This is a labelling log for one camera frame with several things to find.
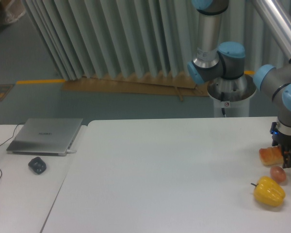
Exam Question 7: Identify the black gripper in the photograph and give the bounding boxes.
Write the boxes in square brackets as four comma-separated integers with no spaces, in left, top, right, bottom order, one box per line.
[270,122,291,168]

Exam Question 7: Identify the orange bread loaf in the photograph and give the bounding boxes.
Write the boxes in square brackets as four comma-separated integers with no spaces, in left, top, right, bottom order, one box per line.
[259,146,283,166]

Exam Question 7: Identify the brown egg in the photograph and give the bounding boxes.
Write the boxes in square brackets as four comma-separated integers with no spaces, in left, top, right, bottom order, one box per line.
[270,166,287,183]

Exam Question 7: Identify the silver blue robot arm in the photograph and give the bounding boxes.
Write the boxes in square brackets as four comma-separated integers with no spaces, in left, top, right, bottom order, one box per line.
[187,0,291,168]

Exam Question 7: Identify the yellow bell pepper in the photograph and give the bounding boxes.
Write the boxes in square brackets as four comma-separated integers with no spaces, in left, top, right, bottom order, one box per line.
[251,176,286,207]

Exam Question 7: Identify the flat brown cardboard sheet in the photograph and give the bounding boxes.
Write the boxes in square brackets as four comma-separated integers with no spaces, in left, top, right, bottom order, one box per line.
[62,72,208,101]

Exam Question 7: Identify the pale green folding curtain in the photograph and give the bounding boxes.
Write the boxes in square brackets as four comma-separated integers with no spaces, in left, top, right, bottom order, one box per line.
[21,0,289,82]

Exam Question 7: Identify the silver closed laptop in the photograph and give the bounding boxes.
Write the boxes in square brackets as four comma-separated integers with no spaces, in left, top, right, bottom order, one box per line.
[6,118,83,156]

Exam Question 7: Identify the small black case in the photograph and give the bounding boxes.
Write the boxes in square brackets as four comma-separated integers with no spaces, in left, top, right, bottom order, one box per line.
[28,157,47,175]

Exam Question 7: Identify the clear plastic bag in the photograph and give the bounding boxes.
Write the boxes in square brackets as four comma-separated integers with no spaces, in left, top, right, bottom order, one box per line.
[0,0,26,25]

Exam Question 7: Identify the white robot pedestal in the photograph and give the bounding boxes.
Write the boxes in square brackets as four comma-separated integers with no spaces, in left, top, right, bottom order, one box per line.
[207,74,257,117]

